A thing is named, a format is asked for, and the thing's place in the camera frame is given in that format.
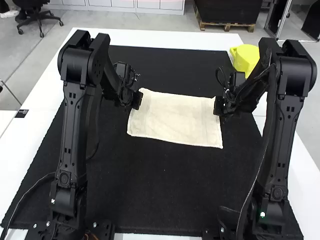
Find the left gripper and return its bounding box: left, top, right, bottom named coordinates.
left=117, top=86, right=144, bottom=111

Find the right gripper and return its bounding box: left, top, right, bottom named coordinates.
left=212, top=94, right=237, bottom=117

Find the pale towel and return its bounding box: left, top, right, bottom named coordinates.
left=126, top=87, right=224, bottom=150

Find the yellow plastic object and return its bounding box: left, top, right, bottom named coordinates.
left=229, top=43, right=261, bottom=79

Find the black mat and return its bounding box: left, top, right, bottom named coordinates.
left=0, top=44, right=305, bottom=238

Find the wooden pallet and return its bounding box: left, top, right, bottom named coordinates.
left=193, top=2, right=257, bottom=33

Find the grey cupboard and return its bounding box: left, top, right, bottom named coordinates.
left=48, top=0, right=186, bottom=16

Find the black stack of mats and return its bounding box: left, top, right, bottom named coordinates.
left=194, top=0, right=264, bottom=25

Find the black panel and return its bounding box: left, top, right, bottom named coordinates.
left=300, top=0, right=320, bottom=42

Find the black office chair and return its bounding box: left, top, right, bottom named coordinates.
left=11, top=0, right=65, bottom=39

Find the black cable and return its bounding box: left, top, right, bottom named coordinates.
left=215, top=66, right=232, bottom=95
left=0, top=171, right=59, bottom=231

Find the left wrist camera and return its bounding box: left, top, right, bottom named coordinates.
left=113, top=61, right=134, bottom=79

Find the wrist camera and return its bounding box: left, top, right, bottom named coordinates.
left=228, top=70, right=247, bottom=87
left=113, top=61, right=134, bottom=79

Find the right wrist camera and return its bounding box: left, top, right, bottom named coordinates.
left=228, top=70, right=247, bottom=87

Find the metal frame cart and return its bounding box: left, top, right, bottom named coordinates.
left=263, top=0, right=294, bottom=41

